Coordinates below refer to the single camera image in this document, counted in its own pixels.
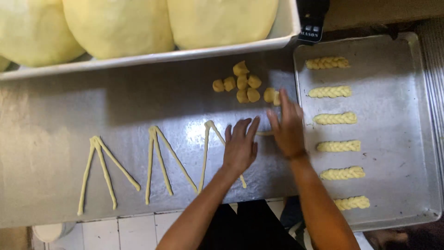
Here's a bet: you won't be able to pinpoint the metal baking tray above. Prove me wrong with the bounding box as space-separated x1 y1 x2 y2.
293 32 443 232

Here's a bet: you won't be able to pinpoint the person's black trousers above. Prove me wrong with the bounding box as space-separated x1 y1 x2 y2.
198 200 306 250

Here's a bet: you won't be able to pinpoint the person's left hand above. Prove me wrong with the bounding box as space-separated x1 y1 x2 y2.
222 116 261 174

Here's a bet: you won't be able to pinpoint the large yellow dough mound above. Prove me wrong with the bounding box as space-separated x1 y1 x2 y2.
0 0 86 68
62 0 175 60
167 0 279 50

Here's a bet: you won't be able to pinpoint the person's right hand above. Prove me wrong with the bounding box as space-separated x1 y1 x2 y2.
266 88 308 160

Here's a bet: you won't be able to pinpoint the white bucket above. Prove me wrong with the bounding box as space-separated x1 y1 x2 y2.
32 222 76 243

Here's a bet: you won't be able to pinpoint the white rectangular dough tub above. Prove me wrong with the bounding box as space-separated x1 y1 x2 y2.
0 0 302 81

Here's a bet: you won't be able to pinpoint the stack of metal trays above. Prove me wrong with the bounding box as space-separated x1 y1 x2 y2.
416 17 444 195

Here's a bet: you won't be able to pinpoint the row of braided dough sticks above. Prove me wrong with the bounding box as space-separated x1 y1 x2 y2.
305 56 371 212

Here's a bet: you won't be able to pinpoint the three-strand dough rope bundle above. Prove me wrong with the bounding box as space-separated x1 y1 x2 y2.
198 120 247 194
145 126 198 205
77 135 141 216

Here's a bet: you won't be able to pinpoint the person's grey shoe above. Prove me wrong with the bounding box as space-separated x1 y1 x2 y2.
280 196 308 240

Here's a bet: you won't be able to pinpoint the pile of small dough pieces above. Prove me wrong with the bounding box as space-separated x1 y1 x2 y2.
212 61 282 107

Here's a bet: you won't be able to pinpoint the black kitchen scale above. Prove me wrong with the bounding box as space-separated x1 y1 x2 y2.
296 0 331 44

